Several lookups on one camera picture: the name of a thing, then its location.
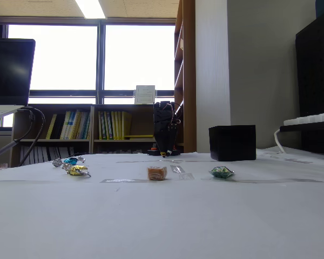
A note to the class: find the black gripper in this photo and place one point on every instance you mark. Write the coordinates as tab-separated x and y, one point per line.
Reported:
165	134

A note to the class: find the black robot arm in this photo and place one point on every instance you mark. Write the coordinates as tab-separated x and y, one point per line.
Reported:
164	112

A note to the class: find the black box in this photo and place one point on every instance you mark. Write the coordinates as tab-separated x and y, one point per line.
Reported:
232	143

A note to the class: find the orange clamp knob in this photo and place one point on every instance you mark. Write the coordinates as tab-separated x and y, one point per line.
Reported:
153	148

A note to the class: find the flat yellow book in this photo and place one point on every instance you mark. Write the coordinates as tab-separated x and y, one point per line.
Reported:
139	136

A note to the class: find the brown caramel candy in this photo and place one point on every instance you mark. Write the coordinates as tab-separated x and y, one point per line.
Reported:
156	173

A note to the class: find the clear plastic wrapper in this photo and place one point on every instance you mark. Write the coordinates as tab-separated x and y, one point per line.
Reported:
182	172

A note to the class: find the low wooden bookshelf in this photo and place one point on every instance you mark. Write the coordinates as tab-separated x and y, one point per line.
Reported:
141	121

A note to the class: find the white paper sign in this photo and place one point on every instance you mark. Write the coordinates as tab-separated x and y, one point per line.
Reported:
145	94

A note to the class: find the green foil wrapped candy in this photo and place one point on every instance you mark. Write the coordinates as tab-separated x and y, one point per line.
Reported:
221	172

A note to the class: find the tall wooden bookshelf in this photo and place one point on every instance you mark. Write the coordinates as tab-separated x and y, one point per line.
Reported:
189	81

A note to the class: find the white paper table cover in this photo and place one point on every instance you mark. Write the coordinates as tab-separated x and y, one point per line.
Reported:
162	215

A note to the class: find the gold foil wrapped candy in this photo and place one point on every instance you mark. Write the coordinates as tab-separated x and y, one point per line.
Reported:
79	170

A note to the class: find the blue foil wrapped candy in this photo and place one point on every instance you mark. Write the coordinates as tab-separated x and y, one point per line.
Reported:
70	161

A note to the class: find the thin yellow book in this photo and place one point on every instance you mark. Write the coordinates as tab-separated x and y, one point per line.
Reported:
51	126

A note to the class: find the black tray under power strip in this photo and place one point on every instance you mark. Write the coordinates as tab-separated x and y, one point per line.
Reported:
307	128

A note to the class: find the white keyboard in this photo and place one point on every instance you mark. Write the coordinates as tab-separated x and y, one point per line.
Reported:
310	118

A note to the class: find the ceiling light panel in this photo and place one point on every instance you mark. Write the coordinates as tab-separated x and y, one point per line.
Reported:
90	8

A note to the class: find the grey metal stand rod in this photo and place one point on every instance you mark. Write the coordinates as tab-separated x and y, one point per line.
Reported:
2	150

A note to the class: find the black pegboard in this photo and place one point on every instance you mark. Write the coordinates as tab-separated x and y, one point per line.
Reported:
316	75

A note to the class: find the silver laptop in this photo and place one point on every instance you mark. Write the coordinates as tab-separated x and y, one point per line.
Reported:
9	70

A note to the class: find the dark blue object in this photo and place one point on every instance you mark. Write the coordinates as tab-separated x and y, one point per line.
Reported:
322	8

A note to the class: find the dark window frame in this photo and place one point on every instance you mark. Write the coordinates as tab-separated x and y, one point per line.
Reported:
100	62

